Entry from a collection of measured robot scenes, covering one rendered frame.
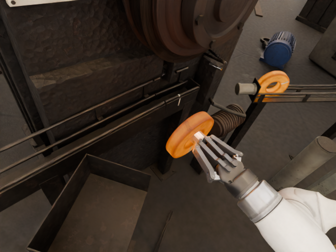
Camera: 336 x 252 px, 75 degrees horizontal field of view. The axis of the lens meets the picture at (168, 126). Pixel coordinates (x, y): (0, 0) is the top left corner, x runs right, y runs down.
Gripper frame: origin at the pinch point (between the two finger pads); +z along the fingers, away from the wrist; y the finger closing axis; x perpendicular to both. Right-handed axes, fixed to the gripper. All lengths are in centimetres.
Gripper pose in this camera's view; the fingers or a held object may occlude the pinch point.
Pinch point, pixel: (192, 132)
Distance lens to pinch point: 60.9
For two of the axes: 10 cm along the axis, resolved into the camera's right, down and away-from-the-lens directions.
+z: -6.3, -6.8, 3.8
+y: 7.5, -4.0, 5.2
